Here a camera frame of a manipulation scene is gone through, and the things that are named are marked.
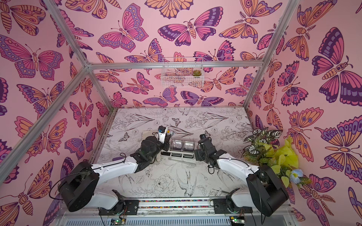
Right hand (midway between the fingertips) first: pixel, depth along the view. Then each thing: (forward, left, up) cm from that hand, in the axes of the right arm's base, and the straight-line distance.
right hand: (203, 150), depth 90 cm
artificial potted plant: (-7, -29, +15) cm, 33 cm away
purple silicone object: (-5, +56, -5) cm, 57 cm away
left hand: (+4, +20, +12) cm, 24 cm away
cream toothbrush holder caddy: (-3, +13, -2) cm, 13 cm away
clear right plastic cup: (+4, +10, -3) cm, 11 cm away
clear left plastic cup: (+5, +18, -4) cm, 20 cm away
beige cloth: (+15, +39, -4) cm, 42 cm away
